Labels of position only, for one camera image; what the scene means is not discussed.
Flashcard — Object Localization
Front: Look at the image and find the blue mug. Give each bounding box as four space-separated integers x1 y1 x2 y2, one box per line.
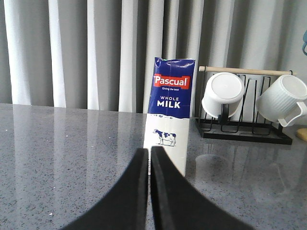
302 31 307 55

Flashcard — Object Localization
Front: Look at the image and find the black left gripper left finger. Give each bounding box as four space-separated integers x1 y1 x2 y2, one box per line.
64 149 148 230

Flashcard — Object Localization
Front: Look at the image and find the black wire mug rack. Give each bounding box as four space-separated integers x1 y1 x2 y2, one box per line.
195 66 295 145

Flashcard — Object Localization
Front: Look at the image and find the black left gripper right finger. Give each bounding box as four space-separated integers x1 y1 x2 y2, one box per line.
151 147 253 230

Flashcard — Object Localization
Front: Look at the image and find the white mug black handle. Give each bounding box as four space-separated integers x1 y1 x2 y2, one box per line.
201 72 245 125

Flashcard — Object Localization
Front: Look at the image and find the grey white curtain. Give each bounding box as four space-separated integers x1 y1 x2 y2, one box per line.
0 0 307 113

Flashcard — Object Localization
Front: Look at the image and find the wooden mug tree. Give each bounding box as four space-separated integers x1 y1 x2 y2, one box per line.
295 128 307 142

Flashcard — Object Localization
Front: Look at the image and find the blue white milk carton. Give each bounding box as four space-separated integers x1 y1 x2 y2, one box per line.
143 57 195 175

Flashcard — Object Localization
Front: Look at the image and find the white ribbed mug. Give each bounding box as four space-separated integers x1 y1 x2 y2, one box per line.
256 75 307 127

